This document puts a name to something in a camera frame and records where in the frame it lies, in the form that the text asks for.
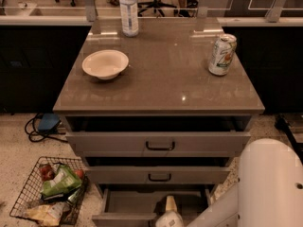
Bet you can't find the red apple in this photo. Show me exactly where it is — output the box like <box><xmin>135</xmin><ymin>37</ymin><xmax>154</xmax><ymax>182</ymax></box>
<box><xmin>74</xmin><ymin>169</ymin><xmax>84</xmax><ymax>179</ymax></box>

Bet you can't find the red snack packet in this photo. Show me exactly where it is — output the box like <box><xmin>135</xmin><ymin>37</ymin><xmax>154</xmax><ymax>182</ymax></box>
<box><xmin>39</xmin><ymin>164</ymin><xmax>55</xmax><ymax>182</ymax></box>

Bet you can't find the black floor cable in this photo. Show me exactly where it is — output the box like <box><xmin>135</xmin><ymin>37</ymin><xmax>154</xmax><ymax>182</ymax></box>
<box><xmin>24</xmin><ymin>112</ymin><xmax>69</xmax><ymax>144</ymax></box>

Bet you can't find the black stand base right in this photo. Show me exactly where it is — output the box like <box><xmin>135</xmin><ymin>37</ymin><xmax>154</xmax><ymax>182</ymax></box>
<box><xmin>275</xmin><ymin>114</ymin><xmax>303</xmax><ymax>164</ymax></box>

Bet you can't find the white green soda can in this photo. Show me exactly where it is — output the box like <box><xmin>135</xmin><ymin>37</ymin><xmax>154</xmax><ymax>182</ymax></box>
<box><xmin>208</xmin><ymin>34</ymin><xmax>237</xmax><ymax>76</ymax></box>

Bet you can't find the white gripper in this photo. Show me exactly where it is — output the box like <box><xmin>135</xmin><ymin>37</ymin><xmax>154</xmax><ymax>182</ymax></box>
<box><xmin>155</xmin><ymin>196</ymin><xmax>184</xmax><ymax>227</ymax></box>

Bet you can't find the grey top drawer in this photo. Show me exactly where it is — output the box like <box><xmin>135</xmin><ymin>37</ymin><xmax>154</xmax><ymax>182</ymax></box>
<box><xmin>66</xmin><ymin>131</ymin><xmax>250</xmax><ymax>157</ymax></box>

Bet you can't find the clear plastic water bottle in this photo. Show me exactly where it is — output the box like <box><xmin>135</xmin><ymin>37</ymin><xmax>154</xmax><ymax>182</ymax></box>
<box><xmin>119</xmin><ymin>0</ymin><xmax>139</xmax><ymax>37</ymax></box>

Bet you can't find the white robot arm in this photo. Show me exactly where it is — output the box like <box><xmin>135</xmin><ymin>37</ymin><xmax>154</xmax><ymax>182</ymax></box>
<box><xmin>155</xmin><ymin>138</ymin><xmax>303</xmax><ymax>227</ymax></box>

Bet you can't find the yellow snack bag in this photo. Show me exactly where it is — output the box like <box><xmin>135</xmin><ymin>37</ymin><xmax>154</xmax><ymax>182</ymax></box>
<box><xmin>26</xmin><ymin>201</ymin><xmax>70</xmax><ymax>226</ymax></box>

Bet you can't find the grey middle drawer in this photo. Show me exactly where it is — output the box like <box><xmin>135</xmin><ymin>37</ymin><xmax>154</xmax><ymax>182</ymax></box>
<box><xmin>86</xmin><ymin>166</ymin><xmax>229</xmax><ymax>184</ymax></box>

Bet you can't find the grey bottom drawer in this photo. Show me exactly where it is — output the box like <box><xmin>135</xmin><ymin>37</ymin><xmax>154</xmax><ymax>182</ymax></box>
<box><xmin>92</xmin><ymin>188</ymin><xmax>208</xmax><ymax>227</ymax></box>

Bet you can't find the grey drawer cabinet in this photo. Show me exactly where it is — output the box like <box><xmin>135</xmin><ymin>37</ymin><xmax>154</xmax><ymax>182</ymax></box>
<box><xmin>52</xmin><ymin>16</ymin><xmax>265</xmax><ymax>194</ymax></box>

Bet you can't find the green chip bag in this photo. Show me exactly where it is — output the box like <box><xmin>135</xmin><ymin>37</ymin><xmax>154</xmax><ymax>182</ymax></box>
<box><xmin>41</xmin><ymin>165</ymin><xmax>82</xmax><ymax>198</ymax></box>

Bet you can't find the black wire basket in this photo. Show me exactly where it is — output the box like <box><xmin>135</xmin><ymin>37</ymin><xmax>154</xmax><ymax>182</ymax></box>
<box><xmin>9</xmin><ymin>156</ymin><xmax>88</xmax><ymax>226</ymax></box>

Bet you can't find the grey drawer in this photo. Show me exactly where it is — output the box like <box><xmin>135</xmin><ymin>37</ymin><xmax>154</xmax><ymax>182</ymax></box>
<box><xmin>66</xmin><ymin>131</ymin><xmax>250</xmax><ymax>157</ymax></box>
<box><xmin>86</xmin><ymin>166</ymin><xmax>229</xmax><ymax>184</ymax></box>
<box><xmin>92</xmin><ymin>188</ymin><xmax>208</xmax><ymax>227</ymax></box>

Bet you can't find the white bowl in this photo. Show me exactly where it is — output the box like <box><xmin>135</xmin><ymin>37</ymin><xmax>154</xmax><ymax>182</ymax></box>
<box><xmin>81</xmin><ymin>50</ymin><xmax>129</xmax><ymax>80</ymax></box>

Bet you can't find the blue foot pedal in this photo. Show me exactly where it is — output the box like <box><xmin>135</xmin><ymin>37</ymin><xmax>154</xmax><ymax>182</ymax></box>
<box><xmin>38</xmin><ymin>113</ymin><xmax>61</xmax><ymax>132</ymax></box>

